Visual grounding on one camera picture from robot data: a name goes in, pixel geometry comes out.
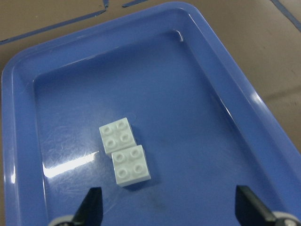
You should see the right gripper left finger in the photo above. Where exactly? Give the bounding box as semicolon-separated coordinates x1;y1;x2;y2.
72;187;103;226

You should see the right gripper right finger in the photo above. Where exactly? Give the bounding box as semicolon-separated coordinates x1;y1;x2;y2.
235;186;279;226

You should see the white block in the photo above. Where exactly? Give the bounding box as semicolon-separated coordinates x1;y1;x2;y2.
99;117;137;157
111;145;151;187

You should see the blue plastic tray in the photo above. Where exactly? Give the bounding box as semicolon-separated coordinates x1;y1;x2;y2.
2;2;301;226

